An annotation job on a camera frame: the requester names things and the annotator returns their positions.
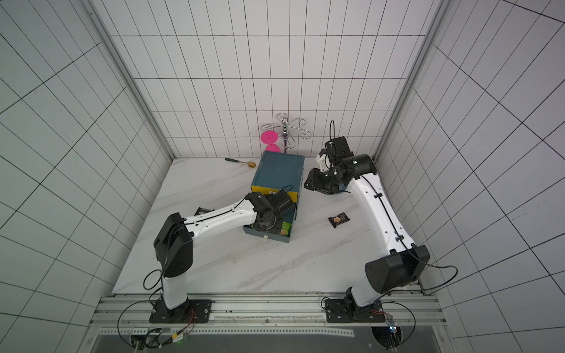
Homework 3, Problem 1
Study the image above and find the green cookie packet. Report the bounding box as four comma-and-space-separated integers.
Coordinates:
280, 222, 292, 236

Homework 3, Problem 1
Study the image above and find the teal drawer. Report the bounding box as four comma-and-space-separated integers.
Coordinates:
243, 204, 297, 244

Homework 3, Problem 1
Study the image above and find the black brown cookie packet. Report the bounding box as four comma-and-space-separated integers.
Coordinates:
328, 213, 350, 229

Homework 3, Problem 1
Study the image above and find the teal drawer cabinet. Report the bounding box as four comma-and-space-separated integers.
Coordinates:
251, 151, 305, 216

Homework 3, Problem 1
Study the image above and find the yellow drawer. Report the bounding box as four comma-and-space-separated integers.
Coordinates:
251, 185, 299, 203

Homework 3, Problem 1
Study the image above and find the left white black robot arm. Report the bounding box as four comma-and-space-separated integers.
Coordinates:
149, 189, 295, 324

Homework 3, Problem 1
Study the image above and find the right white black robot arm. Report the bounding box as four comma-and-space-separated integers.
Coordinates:
304, 137, 430, 322

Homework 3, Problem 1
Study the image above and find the pink hourglass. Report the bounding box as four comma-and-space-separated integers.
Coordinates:
260, 130, 281, 153

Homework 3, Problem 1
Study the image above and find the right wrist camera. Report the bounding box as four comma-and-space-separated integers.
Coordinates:
316, 149, 333, 173

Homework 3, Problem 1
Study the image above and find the black handled gold spoon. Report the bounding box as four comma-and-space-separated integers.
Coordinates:
225, 157, 257, 169

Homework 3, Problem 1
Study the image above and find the silver wire cup rack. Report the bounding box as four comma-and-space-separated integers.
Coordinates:
260, 113, 312, 154

